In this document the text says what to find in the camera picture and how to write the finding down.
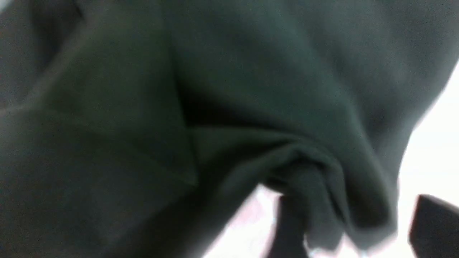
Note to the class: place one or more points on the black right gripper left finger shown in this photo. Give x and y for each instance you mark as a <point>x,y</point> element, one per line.
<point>289,236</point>

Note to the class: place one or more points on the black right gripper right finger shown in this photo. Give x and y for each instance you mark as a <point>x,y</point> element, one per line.
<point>434,230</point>

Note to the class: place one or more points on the dark gray long-sleeved shirt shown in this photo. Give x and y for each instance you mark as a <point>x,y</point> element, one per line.
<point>137,128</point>

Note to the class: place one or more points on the pink grid tablecloth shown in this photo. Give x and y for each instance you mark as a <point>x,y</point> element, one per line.
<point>249,233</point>

